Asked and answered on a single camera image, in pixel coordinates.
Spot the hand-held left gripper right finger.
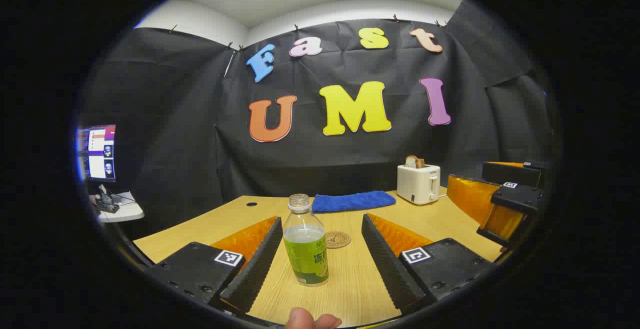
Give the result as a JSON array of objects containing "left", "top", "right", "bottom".
[{"left": 361, "top": 213, "right": 496, "bottom": 316}]

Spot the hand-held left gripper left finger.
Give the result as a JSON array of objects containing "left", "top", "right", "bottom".
[{"left": 147, "top": 215, "right": 284, "bottom": 315}]

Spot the green label water bottle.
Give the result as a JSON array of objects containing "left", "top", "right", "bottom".
[{"left": 282, "top": 194, "right": 330, "bottom": 287}]

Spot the round wooden coaster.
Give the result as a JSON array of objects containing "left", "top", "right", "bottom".
[{"left": 325, "top": 231, "right": 352, "bottom": 249}]

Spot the blue towel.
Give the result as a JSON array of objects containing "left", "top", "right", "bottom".
[{"left": 311, "top": 191, "right": 397, "bottom": 214}]

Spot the white toaster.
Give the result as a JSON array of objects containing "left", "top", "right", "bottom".
[{"left": 397, "top": 164, "right": 442, "bottom": 206}]

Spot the white side table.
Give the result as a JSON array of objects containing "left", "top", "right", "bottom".
[{"left": 90, "top": 191, "right": 145, "bottom": 223}]

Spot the computer monitor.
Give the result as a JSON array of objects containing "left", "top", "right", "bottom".
[{"left": 77, "top": 124, "right": 117, "bottom": 183}]

